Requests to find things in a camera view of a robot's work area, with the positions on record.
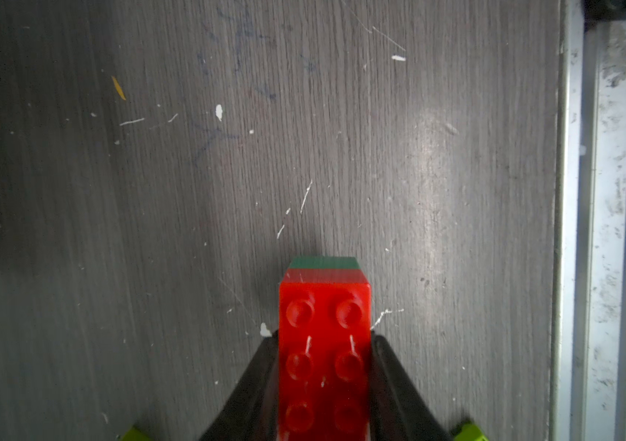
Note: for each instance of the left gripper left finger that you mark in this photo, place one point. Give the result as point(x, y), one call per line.
point(251, 411)

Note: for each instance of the long lime lego brick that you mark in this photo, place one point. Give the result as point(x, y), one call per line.
point(469, 432)

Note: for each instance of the small lime lego brick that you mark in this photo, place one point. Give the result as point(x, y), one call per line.
point(133, 434)

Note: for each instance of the red lego brick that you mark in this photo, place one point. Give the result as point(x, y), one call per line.
point(324, 354)

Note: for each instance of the dark green lego brick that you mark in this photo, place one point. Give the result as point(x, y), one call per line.
point(321, 262)

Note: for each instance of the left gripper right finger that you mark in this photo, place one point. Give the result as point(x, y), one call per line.
point(397, 410)

